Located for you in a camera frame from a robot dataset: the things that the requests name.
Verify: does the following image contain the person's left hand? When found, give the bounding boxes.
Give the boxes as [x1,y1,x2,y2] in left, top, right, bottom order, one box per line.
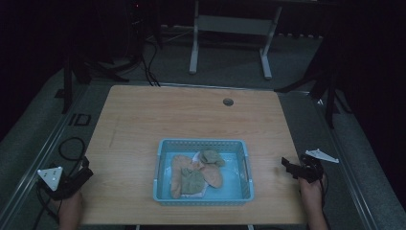
[52,190,84,222]

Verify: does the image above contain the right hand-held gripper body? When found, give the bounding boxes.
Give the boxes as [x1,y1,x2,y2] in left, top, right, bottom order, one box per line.
[295,148,340,184]

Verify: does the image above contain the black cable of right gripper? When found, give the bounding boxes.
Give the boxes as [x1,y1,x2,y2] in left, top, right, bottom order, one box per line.
[318,172,328,210]

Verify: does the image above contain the metal floor rail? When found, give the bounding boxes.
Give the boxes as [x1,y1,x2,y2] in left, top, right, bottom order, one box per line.
[0,85,92,226]
[307,91,381,230]

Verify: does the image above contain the long tan sock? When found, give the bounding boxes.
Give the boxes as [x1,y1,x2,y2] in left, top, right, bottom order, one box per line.
[169,154,193,199]

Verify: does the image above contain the person's right hand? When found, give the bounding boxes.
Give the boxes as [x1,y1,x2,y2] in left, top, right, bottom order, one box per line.
[298,172,328,207]

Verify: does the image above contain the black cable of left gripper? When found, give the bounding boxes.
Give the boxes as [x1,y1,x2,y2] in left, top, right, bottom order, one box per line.
[32,136,88,230]

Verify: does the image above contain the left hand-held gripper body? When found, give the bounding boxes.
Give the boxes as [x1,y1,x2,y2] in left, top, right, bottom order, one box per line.
[36,163,87,201]

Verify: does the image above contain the large green sock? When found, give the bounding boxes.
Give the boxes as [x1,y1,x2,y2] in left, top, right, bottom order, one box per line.
[180,167,206,196]

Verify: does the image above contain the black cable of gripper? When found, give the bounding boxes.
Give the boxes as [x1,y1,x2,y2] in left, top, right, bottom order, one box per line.
[318,172,328,210]
[32,136,88,230]

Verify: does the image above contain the short tan sock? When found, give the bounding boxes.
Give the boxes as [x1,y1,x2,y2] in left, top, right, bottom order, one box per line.
[191,159,224,190]

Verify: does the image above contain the light blue plastic basket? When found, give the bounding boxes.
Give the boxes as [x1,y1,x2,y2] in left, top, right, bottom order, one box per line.
[152,137,256,207]

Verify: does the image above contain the white metal desk frame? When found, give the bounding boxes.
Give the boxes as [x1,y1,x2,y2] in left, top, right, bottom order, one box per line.
[188,0,283,81]

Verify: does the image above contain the black floor cables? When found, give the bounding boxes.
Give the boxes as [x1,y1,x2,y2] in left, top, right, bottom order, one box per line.
[139,39,162,88]

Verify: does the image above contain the black tripod stand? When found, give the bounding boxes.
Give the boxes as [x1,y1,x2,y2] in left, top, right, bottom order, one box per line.
[54,54,131,115]
[273,60,353,130]

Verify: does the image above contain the small green sock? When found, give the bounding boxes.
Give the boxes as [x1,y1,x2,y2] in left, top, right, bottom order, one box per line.
[199,149,227,168]

